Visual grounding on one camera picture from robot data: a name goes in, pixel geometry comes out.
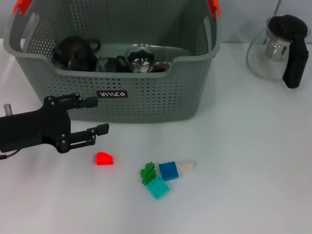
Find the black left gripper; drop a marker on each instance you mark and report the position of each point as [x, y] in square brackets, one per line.
[36, 126]

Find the large red toy block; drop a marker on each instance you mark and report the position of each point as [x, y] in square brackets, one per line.
[104, 159]

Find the glass teacup black sleeve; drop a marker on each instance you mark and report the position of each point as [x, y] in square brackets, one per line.
[153, 67]
[109, 64]
[80, 63]
[140, 58]

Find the green toy block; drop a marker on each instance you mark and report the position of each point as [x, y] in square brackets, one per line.
[148, 174]

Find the blue square toy block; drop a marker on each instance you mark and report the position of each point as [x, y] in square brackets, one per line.
[169, 171]

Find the long white toy block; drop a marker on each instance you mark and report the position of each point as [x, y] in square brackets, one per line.
[187, 166]

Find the grey perforated storage basket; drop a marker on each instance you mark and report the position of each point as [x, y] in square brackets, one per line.
[146, 97]

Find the teal square toy block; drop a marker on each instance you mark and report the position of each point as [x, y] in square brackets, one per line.
[158, 188]

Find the black clay teapot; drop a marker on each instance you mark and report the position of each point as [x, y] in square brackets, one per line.
[73, 47]

